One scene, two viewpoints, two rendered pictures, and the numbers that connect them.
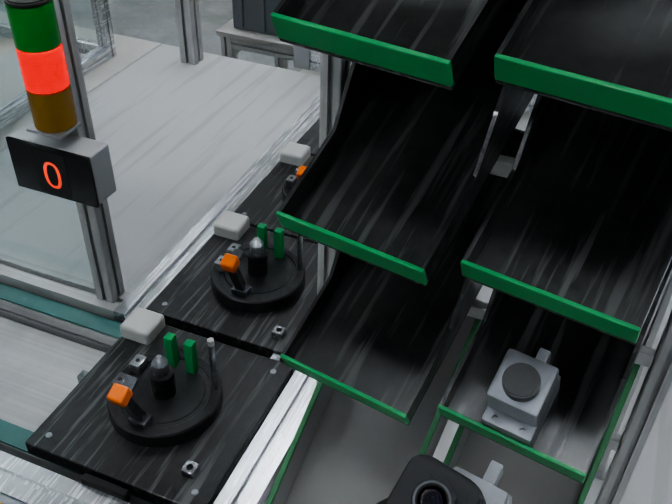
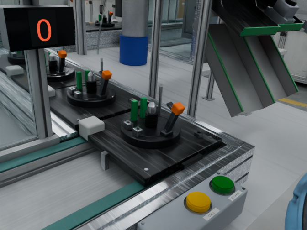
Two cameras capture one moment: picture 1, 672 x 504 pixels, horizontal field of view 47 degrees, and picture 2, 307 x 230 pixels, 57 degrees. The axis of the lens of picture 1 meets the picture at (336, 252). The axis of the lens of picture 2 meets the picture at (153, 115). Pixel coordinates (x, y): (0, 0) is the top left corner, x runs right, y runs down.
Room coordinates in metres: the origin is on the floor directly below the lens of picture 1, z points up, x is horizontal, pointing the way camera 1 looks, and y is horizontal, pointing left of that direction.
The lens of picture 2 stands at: (0.39, 0.73, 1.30)
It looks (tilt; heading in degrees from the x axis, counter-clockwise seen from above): 26 degrees down; 294
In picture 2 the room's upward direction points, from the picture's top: 4 degrees clockwise
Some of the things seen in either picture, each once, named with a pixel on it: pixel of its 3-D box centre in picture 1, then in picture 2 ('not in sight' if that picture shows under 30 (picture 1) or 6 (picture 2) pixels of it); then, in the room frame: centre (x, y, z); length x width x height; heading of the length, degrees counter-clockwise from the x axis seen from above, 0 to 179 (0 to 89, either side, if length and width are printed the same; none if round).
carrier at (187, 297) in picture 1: (257, 258); (91, 84); (0.88, 0.11, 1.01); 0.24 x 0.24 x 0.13; 69
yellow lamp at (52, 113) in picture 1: (52, 104); not in sight; (0.82, 0.34, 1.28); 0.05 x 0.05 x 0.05
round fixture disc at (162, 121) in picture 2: (165, 396); (150, 129); (0.64, 0.21, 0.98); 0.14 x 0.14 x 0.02
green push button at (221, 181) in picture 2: not in sight; (222, 186); (0.44, 0.30, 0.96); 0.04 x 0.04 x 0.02
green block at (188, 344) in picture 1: (190, 356); (143, 107); (0.67, 0.18, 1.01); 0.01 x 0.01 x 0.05; 69
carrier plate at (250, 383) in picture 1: (167, 406); (150, 136); (0.64, 0.21, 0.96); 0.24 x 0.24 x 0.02; 69
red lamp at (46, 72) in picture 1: (43, 65); not in sight; (0.82, 0.34, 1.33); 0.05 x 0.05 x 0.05
